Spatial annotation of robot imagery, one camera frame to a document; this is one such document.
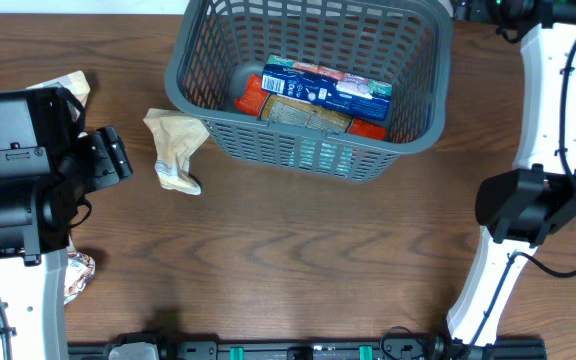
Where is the brown and cream snack pouch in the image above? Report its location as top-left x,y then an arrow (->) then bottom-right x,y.
64,237 -> 96,305

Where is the grey plastic laundry basket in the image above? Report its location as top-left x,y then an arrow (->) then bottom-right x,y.
165,0 -> 453,182

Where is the blue tissue multipack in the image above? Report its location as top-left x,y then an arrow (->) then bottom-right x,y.
261,55 -> 392,122

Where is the orange spaghetti packet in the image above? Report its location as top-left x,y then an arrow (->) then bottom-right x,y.
234,75 -> 387,140

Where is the mint green wipes packet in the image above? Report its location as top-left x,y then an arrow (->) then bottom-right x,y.
282,139 -> 356,178

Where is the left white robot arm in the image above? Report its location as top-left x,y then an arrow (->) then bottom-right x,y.
0,87 -> 133,359

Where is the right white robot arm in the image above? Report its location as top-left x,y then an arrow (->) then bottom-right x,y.
426,0 -> 576,359

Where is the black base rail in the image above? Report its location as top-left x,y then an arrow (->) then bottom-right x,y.
68,327 -> 548,360

